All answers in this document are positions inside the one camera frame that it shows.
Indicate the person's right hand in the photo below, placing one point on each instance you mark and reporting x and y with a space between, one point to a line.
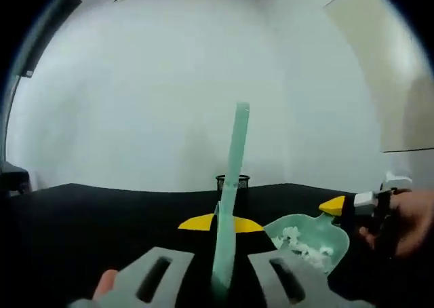
413 220

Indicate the beige wall board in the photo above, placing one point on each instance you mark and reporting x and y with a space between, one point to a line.
390 67

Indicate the green plastic dustpan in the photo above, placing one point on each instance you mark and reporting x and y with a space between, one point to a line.
318 230

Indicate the person's left hand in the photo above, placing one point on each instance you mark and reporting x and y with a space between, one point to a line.
106 284

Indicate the white paper trash scraps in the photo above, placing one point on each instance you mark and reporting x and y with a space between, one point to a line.
291 233

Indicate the black mesh pen holder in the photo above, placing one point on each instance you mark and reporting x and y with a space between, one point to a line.
242 189

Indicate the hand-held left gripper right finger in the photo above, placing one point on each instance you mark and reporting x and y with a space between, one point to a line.
305 284

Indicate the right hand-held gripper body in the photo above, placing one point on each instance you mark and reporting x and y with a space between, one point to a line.
366 199

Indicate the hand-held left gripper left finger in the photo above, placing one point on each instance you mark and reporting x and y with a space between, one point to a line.
159 281

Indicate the black monitor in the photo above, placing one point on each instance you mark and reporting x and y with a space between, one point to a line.
44 40

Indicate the black tabletop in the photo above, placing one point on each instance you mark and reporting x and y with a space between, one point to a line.
101 213

